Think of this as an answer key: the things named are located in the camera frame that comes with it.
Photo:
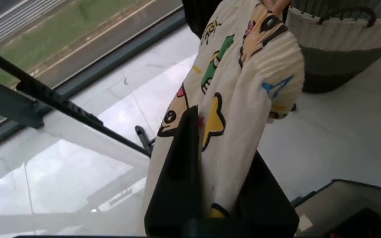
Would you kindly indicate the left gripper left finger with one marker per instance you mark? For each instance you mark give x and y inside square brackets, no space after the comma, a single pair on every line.
[177,191]

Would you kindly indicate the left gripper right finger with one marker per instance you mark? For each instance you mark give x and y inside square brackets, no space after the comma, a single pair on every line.
[266,208]

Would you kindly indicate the cream printed garment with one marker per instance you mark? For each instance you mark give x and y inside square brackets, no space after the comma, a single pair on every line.
[237,99]

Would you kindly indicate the black garment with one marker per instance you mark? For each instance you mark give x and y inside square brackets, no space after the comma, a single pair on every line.
[197,16]

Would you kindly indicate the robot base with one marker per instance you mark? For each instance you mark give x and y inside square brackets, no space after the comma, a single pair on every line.
[342,205]

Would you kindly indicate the black clothes rack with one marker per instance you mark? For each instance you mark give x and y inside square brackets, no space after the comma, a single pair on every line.
[61,102]

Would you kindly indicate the white laundry basket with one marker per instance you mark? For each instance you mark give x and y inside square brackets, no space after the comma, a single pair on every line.
[336,66]

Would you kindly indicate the beige curtain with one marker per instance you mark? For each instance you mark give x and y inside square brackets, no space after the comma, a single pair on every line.
[342,4]

